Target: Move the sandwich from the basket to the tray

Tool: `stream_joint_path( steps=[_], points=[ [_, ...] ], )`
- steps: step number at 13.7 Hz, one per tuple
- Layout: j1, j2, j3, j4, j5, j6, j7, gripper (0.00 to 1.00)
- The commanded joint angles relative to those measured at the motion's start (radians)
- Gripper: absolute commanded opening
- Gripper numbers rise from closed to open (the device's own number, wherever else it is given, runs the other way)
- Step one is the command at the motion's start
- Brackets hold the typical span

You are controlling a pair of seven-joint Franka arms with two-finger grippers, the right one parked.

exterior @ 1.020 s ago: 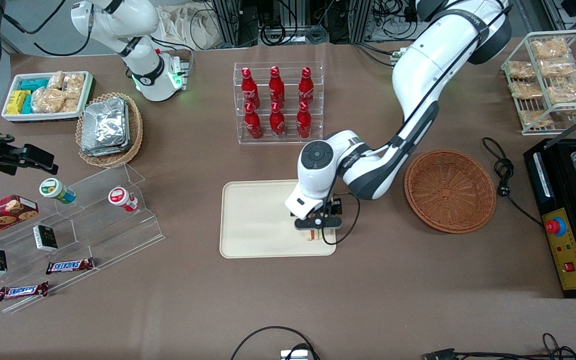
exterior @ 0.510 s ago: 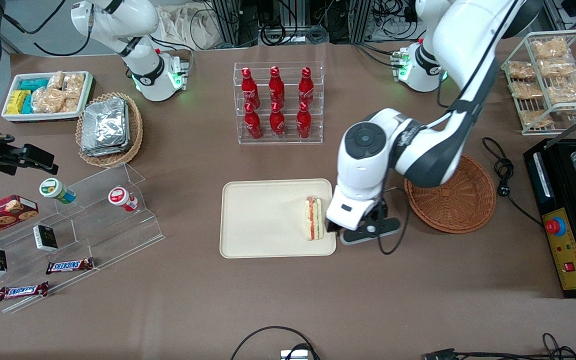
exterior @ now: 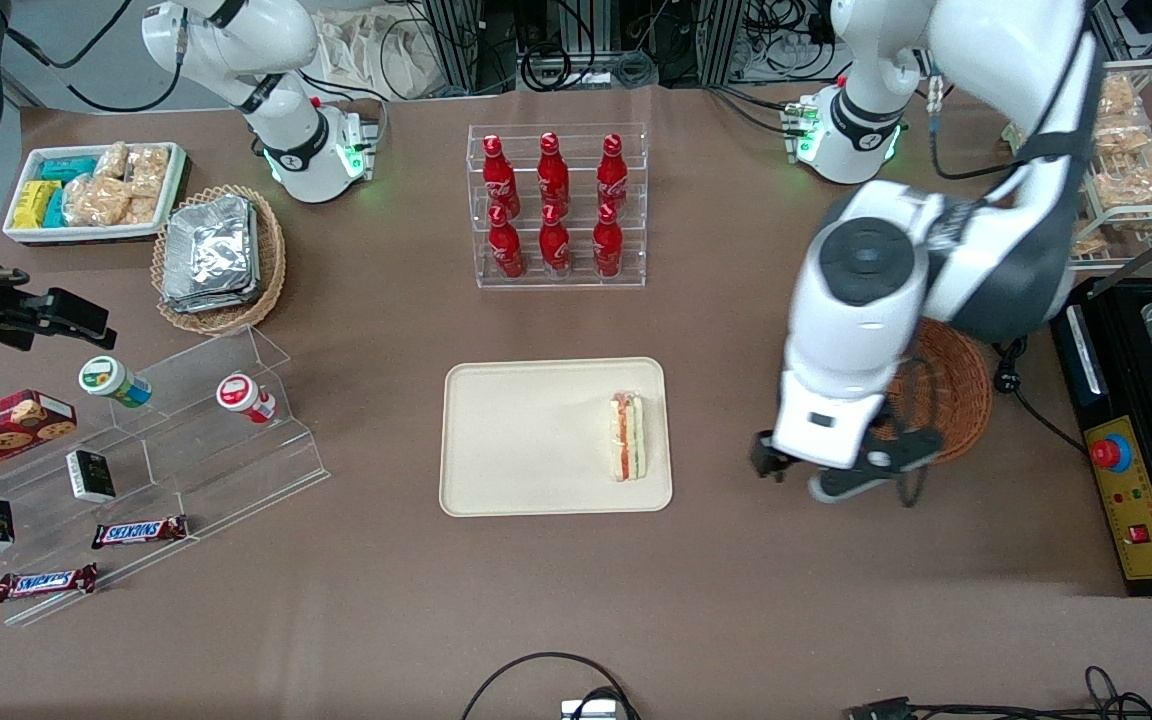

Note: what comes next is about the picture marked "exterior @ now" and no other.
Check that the triangle sandwich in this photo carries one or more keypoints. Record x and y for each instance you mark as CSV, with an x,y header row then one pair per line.
x,y
627,437

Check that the bagged fried snack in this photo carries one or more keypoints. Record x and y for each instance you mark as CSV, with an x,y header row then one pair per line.
x,y
1088,245
1136,182
1124,135
1118,96

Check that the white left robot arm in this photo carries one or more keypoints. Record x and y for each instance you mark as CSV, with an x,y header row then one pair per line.
x,y
856,330

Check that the white cloth bag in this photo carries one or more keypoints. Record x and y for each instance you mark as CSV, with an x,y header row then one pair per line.
x,y
376,55

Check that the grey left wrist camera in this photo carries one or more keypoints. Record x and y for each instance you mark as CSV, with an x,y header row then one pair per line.
x,y
861,482

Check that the white rectangular snack tray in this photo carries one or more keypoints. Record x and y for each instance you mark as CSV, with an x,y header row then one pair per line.
x,y
86,235

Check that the green lid yogurt cup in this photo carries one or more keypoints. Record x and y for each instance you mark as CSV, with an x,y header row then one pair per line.
x,y
111,380

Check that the yellow snack packet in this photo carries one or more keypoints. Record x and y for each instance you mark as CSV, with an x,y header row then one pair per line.
x,y
34,204

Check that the clear acrylic stepped display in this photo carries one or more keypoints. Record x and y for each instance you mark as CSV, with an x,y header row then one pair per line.
x,y
196,470

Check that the small silver device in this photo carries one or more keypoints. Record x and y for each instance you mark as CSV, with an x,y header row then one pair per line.
x,y
589,710

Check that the teal snack packet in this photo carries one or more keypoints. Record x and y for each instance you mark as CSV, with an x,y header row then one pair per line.
x,y
66,169
55,210

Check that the snickers chocolate bar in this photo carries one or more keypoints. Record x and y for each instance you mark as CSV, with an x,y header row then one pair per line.
x,y
46,582
139,532

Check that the red tartan cookie box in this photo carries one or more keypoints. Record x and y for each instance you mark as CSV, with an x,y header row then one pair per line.
x,y
1,430

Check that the red cola bottle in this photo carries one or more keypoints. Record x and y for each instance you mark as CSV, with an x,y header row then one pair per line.
x,y
554,248
607,248
613,178
506,250
499,178
553,175

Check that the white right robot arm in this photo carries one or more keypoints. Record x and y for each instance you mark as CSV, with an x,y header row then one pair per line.
x,y
236,50

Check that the clear acrylic bottle rack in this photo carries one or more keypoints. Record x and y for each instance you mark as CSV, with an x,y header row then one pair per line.
x,y
576,280

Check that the oval tan wicker basket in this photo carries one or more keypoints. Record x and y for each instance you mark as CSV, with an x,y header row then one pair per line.
x,y
271,260

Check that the black machine with yellow panel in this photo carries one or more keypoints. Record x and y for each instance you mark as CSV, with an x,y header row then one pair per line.
x,y
1131,500

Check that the stack of foil containers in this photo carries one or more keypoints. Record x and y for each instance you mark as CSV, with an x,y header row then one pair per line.
x,y
208,255

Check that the beige plastic tray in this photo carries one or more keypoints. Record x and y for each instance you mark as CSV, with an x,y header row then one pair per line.
x,y
526,437

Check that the red lid yogurt cup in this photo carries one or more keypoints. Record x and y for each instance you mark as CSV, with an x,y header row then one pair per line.
x,y
241,395

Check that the round brown wicker basket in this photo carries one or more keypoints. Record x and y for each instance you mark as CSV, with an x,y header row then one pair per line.
x,y
958,400

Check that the bagged rice cracker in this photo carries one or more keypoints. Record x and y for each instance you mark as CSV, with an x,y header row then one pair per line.
x,y
150,170
140,210
96,200
112,160

